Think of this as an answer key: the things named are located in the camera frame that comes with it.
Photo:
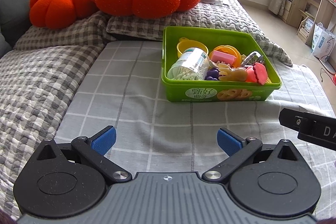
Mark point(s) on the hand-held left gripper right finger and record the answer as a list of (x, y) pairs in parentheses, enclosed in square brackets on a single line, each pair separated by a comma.
[(228, 141)]

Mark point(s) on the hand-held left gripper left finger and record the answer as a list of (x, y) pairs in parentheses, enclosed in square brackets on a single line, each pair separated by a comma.
[(103, 140)]

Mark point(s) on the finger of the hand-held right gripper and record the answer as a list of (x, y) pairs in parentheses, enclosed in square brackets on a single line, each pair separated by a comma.
[(291, 119)]

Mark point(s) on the pink rubber octopus toy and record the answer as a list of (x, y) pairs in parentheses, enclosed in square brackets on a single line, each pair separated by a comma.
[(258, 73)]

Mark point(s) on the amber rubber octopus toy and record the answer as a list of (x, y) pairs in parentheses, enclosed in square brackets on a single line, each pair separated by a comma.
[(236, 74)]

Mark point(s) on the purple toy grapes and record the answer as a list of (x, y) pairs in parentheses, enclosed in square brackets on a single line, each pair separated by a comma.
[(212, 74)]

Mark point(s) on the orange toy bowl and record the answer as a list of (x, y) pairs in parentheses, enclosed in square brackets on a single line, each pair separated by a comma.
[(237, 56)]

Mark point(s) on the pink card box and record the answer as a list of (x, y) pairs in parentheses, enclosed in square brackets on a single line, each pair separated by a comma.
[(223, 57)]

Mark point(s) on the clear cotton swab jar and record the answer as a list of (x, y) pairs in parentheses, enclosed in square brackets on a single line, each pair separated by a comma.
[(189, 64)]

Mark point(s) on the yellow toy cup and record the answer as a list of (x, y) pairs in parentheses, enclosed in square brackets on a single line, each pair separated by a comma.
[(183, 47)]

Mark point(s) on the green plastic box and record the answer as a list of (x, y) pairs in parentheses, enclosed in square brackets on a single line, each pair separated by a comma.
[(210, 35)]

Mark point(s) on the grey grid bed sheet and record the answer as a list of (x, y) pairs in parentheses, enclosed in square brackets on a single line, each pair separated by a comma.
[(118, 95)]

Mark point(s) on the white paper bag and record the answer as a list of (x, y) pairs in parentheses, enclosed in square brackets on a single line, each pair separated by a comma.
[(321, 43)]

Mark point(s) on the grey checked quilt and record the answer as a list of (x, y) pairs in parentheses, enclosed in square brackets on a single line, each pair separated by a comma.
[(34, 77)]

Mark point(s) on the wooden desk with shelves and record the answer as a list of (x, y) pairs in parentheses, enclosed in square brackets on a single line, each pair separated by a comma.
[(302, 3)]

